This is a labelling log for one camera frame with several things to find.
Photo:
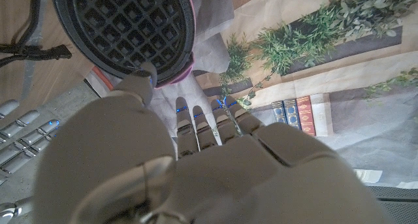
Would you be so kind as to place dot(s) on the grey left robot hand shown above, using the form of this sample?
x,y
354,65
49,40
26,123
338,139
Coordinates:
x,y
212,185

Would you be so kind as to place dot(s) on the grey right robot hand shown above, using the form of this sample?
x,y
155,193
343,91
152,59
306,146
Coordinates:
x,y
23,139

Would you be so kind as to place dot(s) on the pink mini sandwich press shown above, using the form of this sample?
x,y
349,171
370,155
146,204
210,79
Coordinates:
x,y
124,21

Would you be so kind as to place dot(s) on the printed backdrop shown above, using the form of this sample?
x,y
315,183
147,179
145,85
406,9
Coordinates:
x,y
326,70

